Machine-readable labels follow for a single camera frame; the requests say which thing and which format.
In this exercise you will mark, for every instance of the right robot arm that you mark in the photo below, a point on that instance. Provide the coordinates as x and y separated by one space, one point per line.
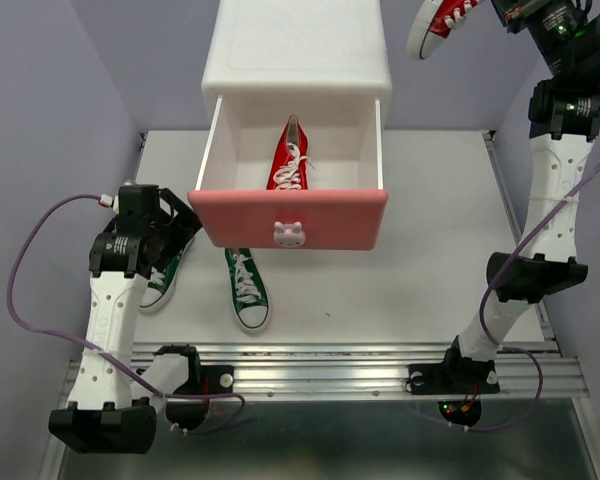
564 115

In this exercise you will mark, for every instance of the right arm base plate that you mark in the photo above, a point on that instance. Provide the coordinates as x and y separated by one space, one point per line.
446 379

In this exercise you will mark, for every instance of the white shoe cabinet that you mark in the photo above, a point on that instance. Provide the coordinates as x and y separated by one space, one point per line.
312 48

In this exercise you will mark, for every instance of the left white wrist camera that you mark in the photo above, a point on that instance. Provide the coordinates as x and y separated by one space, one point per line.
110 202

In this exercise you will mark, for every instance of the green sneaker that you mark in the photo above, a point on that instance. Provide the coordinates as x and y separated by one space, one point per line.
161 285
249 295

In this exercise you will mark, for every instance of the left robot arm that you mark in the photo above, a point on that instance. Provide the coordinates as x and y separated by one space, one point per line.
103 415

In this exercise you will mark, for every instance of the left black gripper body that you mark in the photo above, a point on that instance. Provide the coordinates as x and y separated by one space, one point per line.
175 231

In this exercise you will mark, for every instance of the aluminium rail frame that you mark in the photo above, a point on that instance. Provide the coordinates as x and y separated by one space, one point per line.
347 325

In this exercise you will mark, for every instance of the green sneaker left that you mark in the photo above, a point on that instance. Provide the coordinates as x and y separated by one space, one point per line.
161 285

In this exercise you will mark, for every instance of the pink front drawer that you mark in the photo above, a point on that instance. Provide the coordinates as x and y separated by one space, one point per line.
344 205

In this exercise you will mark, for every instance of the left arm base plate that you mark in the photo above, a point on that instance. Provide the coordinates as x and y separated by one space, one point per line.
213 379

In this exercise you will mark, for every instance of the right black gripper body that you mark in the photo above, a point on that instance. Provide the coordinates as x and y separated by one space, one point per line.
550 23

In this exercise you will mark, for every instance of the red sneaker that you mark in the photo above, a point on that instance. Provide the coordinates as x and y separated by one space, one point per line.
288 171
434 22

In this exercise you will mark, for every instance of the pink bunny drawer knob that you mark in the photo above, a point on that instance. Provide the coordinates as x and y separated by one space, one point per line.
290 235

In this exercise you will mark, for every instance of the green sneaker centre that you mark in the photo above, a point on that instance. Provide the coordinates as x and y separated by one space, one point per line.
249 295

